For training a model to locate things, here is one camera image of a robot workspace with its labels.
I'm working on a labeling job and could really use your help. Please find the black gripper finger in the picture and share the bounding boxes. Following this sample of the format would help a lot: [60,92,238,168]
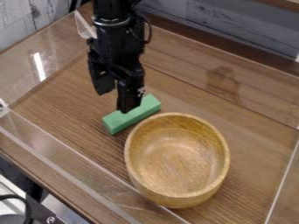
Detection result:
[88,60,117,95]
[117,80,146,114]

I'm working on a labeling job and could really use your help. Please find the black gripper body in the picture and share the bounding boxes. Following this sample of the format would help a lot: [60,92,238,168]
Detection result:
[87,17,146,81]

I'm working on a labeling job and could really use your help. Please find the green rectangular block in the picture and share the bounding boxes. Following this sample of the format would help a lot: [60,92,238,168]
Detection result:
[102,94,162,135]

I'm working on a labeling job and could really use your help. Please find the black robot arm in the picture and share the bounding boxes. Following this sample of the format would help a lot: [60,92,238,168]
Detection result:
[87,0,146,114]

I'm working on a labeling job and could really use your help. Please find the brown wooden bowl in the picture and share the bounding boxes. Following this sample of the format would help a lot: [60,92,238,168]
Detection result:
[125,112,230,208]

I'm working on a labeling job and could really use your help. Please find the clear acrylic tray walls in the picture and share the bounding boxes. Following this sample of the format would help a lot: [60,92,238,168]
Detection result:
[0,17,299,224]

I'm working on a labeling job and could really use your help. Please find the clear acrylic corner bracket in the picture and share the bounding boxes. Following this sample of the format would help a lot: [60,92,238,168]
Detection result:
[74,11,98,39]

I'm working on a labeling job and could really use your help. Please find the black cable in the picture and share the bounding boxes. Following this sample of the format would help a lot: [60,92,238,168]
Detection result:
[0,193,34,224]

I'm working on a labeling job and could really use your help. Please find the black metal table bracket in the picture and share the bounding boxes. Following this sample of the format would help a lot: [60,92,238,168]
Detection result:
[24,196,67,224]

